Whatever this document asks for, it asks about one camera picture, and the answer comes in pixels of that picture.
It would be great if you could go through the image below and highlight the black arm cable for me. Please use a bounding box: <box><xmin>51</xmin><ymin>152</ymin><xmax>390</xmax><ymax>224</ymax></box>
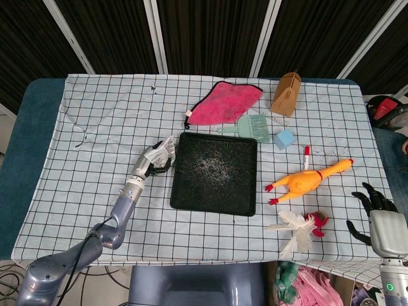
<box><xmin>56</xmin><ymin>218</ymin><xmax>113</xmax><ymax>306</ymax></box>

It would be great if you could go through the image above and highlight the brown paper gable box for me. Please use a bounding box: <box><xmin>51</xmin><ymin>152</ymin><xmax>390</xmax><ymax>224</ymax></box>
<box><xmin>270</xmin><ymin>71</ymin><xmax>303</xmax><ymax>119</ymax></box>

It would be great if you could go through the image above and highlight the pink microfibre cloth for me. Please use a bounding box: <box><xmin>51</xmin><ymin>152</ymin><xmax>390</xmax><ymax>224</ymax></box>
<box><xmin>184</xmin><ymin>80</ymin><xmax>265</xmax><ymax>131</ymax></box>

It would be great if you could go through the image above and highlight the green plastic bundle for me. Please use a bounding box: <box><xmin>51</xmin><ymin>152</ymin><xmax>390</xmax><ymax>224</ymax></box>
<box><xmin>275</xmin><ymin>261</ymin><xmax>301</xmax><ymax>304</ymax></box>

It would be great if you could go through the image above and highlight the person in blue jeans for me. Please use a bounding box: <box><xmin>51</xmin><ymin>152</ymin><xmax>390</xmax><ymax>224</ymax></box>
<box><xmin>372</xmin><ymin>126</ymin><xmax>408</xmax><ymax>205</ymax></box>

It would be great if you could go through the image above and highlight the white black checked tablecloth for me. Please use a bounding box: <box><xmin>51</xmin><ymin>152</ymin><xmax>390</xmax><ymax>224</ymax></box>
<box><xmin>11</xmin><ymin>73</ymin><xmax>408</xmax><ymax>288</ymax></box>

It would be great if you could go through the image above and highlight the black ribbed partition panel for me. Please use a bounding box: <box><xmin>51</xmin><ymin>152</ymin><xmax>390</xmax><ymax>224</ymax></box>
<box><xmin>157</xmin><ymin>0</ymin><xmax>271</xmax><ymax>77</ymax></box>
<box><xmin>349</xmin><ymin>6</ymin><xmax>408</xmax><ymax>96</ymax></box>
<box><xmin>259</xmin><ymin>0</ymin><xmax>397</xmax><ymax>79</ymax></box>
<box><xmin>54</xmin><ymin>0</ymin><xmax>159</xmax><ymax>75</ymax></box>
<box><xmin>0</xmin><ymin>0</ymin><xmax>87</xmax><ymax>114</ymax></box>

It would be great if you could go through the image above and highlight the white green food bag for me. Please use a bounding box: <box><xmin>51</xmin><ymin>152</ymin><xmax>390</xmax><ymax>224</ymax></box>
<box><xmin>149</xmin><ymin>135</ymin><xmax>177</xmax><ymax>168</ymax></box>

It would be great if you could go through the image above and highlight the light blue foam cube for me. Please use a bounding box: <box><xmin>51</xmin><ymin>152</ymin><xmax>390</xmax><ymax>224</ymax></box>
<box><xmin>274</xmin><ymin>128</ymin><xmax>296</xmax><ymax>151</ymax></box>

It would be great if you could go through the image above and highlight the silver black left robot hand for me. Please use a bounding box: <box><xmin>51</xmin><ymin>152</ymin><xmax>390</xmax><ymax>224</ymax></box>
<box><xmin>132</xmin><ymin>142</ymin><xmax>176</xmax><ymax>183</ymax></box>

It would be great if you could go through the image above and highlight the grey blue robot torso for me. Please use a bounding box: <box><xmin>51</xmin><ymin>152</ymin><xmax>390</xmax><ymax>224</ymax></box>
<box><xmin>128</xmin><ymin>263</ymin><xmax>266</xmax><ymax>306</ymax></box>

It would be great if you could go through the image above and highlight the brown cardboard box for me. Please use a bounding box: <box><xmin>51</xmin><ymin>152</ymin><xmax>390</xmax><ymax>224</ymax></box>
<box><xmin>263</xmin><ymin>261</ymin><xmax>355</xmax><ymax>306</ymax></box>

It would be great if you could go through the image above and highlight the mint green hand brush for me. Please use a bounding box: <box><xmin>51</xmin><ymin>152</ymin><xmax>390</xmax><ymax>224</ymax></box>
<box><xmin>217</xmin><ymin>114</ymin><xmax>272</xmax><ymax>143</ymax></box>

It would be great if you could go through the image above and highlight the red black bag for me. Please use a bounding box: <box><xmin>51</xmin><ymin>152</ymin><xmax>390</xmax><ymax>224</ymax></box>
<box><xmin>365</xmin><ymin>94</ymin><xmax>408</xmax><ymax>131</ymax></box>

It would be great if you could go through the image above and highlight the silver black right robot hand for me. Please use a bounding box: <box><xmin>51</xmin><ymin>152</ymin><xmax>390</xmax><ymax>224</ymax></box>
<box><xmin>346</xmin><ymin>182</ymin><xmax>408</xmax><ymax>259</ymax></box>

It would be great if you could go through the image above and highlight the orange rubber chicken toy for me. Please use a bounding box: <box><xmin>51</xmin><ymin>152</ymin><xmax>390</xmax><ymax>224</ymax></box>
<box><xmin>264</xmin><ymin>158</ymin><xmax>355</xmax><ymax>206</ymax></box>

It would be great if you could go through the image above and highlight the white feather red plush toy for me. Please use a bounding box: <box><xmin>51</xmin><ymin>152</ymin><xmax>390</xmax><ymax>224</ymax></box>
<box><xmin>264</xmin><ymin>209</ymin><xmax>331</xmax><ymax>259</ymax></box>

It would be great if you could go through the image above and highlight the pink plastic bundle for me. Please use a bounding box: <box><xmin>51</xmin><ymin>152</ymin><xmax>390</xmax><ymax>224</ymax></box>
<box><xmin>286</xmin><ymin>266</ymin><xmax>344</xmax><ymax>306</ymax></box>

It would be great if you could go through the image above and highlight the white partition frame post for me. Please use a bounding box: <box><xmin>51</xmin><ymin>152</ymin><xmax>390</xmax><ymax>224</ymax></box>
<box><xmin>143</xmin><ymin>0</ymin><xmax>169</xmax><ymax>75</ymax></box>
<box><xmin>249</xmin><ymin>0</ymin><xmax>283</xmax><ymax>78</ymax></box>
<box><xmin>42</xmin><ymin>0</ymin><xmax>96</xmax><ymax>75</ymax></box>
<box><xmin>337</xmin><ymin>0</ymin><xmax>408</xmax><ymax>79</ymax></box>

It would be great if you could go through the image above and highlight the black square plastic tray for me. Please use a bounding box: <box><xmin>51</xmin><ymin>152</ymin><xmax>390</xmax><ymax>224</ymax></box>
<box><xmin>170</xmin><ymin>132</ymin><xmax>258</xmax><ymax>218</ymax></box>

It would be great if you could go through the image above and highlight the clear plastic ruler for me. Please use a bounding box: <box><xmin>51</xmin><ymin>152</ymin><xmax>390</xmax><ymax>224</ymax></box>
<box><xmin>248</xmin><ymin>107</ymin><xmax>291</xmax><ymax>128</ymax></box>

